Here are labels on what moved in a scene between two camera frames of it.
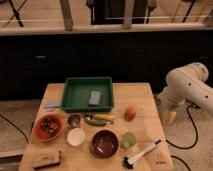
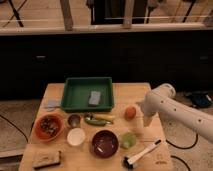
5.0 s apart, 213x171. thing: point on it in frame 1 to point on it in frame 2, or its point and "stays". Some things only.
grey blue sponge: x=95 y=97 stays
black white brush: x=128 y=162 stays
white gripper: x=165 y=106 to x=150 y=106
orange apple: x=130 y=114 stays
